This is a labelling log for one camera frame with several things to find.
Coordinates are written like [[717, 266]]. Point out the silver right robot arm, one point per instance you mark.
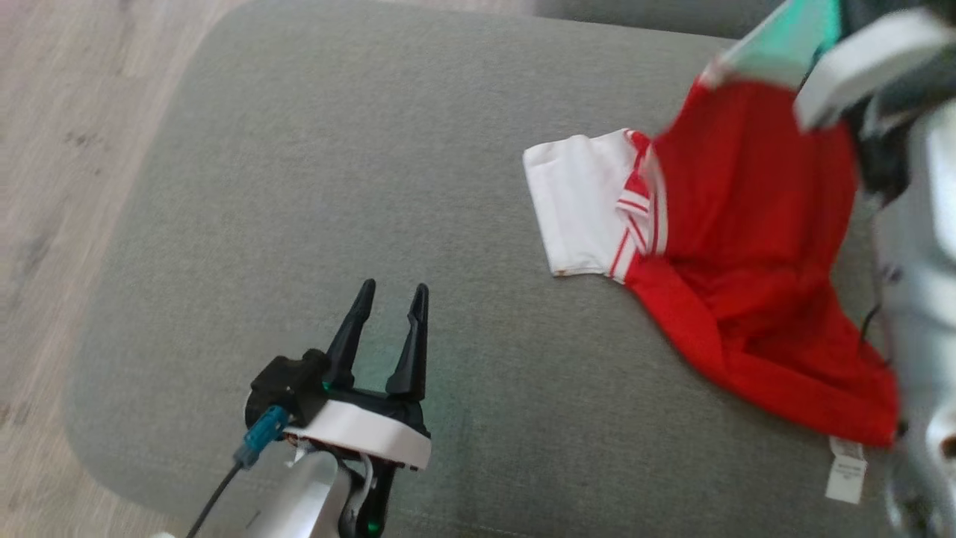
[[926, 261]]

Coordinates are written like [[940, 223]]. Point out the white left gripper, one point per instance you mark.
[[366, 430]]

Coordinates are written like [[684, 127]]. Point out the grey sofa seat cushion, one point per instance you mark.
[[373, 187]]

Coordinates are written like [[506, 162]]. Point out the red and white jersey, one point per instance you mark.
[[747, 224]]

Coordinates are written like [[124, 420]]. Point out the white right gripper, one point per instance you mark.
[[866, 63]]

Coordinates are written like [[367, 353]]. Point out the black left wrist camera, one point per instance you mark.
[[287, 385]]

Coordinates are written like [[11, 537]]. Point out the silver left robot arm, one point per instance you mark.
[[306, 501]]

